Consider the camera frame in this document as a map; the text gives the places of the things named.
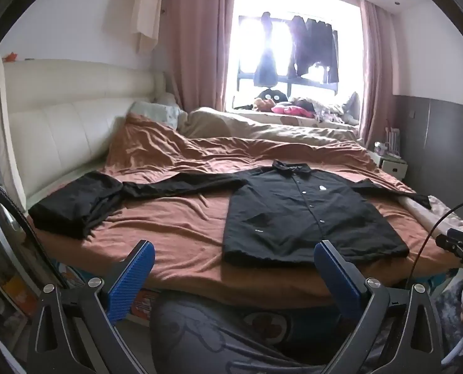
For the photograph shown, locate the hanging dark trousers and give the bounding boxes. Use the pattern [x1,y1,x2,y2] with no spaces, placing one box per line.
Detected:
[253,12,279,87]

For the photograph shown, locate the black button-up shirt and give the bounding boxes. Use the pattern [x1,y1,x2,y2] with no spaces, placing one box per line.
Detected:
[122,160,432,269]

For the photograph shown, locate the pink plush cushion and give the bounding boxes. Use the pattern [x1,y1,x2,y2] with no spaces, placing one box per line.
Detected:
[272,103,316,118]

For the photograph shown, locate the black round plush toy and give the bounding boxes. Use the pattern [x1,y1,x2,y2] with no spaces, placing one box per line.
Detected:
[255,88,289,104]

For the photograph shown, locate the white bedside cabinet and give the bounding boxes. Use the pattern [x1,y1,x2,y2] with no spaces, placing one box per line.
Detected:
[373,151,410,180]

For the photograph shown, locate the pink curtain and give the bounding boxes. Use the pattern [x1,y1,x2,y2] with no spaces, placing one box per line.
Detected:
[159,0,237,112]
[357,0,396,152]

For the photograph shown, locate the black sleeved cable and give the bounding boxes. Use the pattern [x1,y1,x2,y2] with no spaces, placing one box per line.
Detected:
[0,170,67,287]
[406,198,463,283]

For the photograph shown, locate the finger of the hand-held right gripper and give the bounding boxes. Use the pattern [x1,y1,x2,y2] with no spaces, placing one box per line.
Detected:
[436,230,463,256]

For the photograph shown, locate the white pillow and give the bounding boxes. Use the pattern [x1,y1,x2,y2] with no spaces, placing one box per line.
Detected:
[155,91,178,107]

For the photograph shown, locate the pale printed sheet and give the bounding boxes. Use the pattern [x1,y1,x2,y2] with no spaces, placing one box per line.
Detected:
[397,194,463,239]

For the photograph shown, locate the beige duvet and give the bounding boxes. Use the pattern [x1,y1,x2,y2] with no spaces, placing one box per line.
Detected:
[177,107,366,149]

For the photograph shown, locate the white ribbed box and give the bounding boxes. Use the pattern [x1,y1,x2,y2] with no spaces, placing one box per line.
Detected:
[383,126,403,157]

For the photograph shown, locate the pale blue printed pillow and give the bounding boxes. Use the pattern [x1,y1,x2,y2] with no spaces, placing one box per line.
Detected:
[130,100,189,131]

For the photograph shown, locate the cartoon printed bed sheet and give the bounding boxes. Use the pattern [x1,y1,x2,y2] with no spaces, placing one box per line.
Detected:
[130,286,318,348]

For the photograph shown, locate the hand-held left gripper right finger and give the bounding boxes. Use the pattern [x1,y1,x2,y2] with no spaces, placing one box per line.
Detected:
[313,240,444,374]

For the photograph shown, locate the cream padded headboard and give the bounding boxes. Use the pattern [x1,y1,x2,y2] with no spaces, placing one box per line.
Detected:
[0,58,166,212]

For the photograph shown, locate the orange box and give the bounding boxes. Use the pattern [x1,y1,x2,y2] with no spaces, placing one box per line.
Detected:
[1,275,36,311]

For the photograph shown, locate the folded black garment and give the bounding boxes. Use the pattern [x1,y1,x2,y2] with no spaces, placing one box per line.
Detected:
[29,171,125,241]

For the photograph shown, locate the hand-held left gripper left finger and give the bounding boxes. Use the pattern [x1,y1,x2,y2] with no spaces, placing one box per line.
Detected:
[27,239,156,374]

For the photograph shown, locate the hanging dark jacket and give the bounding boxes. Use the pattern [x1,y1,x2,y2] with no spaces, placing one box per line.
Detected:
[287,15,340,84]

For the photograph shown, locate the pile of loose clothes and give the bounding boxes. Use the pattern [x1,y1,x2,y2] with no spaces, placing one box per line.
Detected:
[290,91,361,126]

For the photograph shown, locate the brown blanket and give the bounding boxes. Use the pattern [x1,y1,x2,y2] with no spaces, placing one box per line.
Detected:
[31,113,452,309]

